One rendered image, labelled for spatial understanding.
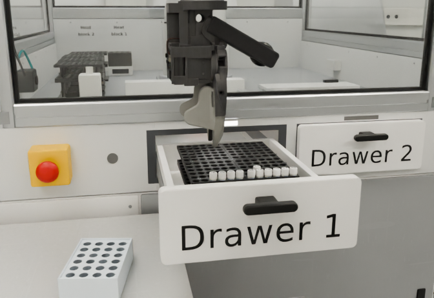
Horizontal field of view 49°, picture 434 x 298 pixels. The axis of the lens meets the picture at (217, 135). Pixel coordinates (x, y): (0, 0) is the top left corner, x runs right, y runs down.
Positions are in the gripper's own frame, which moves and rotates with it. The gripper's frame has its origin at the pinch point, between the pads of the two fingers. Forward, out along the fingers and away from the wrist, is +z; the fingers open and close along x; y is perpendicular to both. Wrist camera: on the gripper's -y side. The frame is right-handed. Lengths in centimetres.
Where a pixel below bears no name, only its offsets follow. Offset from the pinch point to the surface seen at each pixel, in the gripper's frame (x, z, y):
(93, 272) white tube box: 6.6, 17.7, 19.4
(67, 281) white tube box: 8.0, 17.9, 22.8
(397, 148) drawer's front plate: -21, 11, -44
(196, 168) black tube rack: -6.2, 7.3, 2.3
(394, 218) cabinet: -23, 28, -47
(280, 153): -16.7, 8.9, -16.1
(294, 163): -8.8, 8.5, -16.1
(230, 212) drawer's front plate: 10.7, 8.4, 0.1
